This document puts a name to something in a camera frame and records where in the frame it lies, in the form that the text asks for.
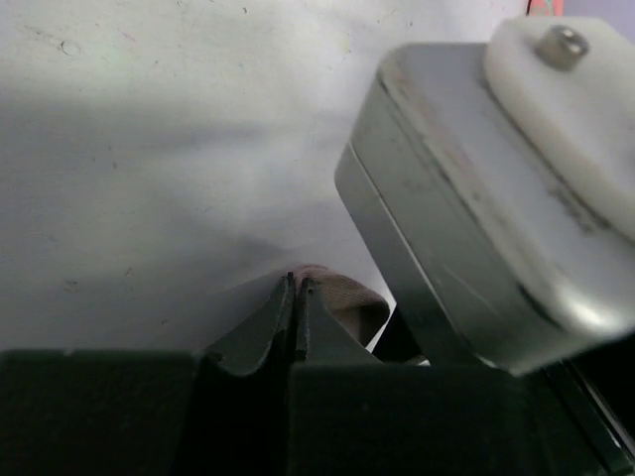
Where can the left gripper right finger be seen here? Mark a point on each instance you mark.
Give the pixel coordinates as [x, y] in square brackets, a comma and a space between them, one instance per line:
[356, 414]

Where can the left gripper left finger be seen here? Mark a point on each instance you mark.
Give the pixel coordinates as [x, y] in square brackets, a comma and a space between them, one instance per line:
[219, 411]

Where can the taupe sock red striped cuff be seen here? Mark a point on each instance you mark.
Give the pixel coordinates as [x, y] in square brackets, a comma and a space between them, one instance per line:
[358, 309]

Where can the pink patterned sock pair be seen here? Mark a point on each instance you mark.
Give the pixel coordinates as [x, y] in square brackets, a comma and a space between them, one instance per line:
[549, 8]

